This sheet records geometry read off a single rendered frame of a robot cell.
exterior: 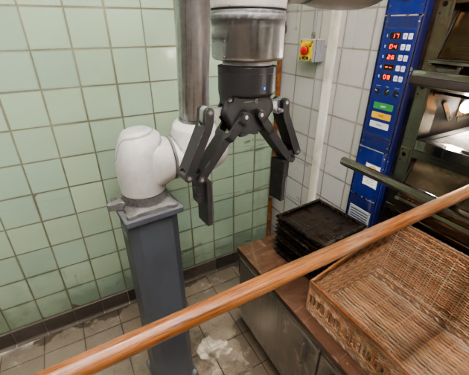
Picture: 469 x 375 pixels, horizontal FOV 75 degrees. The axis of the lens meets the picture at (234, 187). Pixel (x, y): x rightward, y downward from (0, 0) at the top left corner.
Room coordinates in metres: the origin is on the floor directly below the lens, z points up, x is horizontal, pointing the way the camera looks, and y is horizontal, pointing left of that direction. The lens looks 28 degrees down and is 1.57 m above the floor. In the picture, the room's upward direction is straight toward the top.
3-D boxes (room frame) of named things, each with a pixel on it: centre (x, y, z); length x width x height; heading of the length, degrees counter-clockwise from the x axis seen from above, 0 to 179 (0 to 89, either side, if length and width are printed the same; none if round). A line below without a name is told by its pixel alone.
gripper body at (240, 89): (0.42, -0.02, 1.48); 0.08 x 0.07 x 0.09; 124
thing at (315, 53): (1.63, -0.38, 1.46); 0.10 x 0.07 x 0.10; 29
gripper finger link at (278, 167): (0.45, -0.07, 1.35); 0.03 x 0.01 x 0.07; 34
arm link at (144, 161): (0.96, 0.31, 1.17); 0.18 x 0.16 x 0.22; 119
